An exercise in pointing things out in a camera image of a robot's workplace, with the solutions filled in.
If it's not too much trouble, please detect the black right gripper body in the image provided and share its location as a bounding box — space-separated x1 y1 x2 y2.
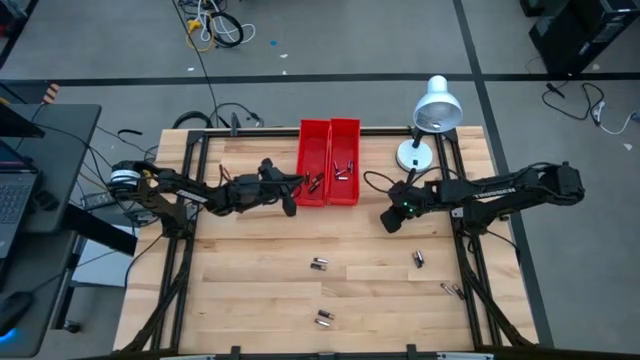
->
388 179 437 217

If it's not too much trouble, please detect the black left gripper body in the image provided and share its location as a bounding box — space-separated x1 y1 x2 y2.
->
224 172 284 209

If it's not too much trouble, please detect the white desk lamp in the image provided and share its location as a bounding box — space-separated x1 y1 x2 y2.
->
395 74 465 173

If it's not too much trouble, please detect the black power adapter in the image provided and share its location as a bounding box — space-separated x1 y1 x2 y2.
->
81 191 117 210

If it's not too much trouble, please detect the white flat board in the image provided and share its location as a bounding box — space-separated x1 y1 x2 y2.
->
71 238 129 289

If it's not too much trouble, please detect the black side desk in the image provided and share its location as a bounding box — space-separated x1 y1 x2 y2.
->
0 103 104 359

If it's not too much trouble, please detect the small black device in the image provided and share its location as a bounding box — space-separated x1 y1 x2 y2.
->
32 189 60 212

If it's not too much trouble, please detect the orange striped marker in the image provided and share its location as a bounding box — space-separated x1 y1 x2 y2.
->
41 82 62 105

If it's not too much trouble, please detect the black computer tower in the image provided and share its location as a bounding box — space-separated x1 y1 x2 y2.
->
528 0 640 77

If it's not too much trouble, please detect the grey laptop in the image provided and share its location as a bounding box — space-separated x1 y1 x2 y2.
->
0 139 42 261

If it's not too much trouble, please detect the black flat screen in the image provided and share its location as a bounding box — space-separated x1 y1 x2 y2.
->
0 102 47 140

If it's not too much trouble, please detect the black computer mouse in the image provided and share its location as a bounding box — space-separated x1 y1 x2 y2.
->
0 291 35 337

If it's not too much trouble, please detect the black aluminium table frame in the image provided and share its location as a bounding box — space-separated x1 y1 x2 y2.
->
114 127 539 360

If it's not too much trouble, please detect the black coiled cable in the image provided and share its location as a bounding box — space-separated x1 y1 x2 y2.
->
206 10 246 50

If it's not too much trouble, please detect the yellow cable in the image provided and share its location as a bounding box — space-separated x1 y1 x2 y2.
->
185 18 217 54

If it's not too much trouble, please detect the black floor cable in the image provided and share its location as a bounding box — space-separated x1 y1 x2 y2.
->
541 81 606 123

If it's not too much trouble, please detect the white floor cable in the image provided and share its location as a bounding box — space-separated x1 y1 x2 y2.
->
591 101 640 137

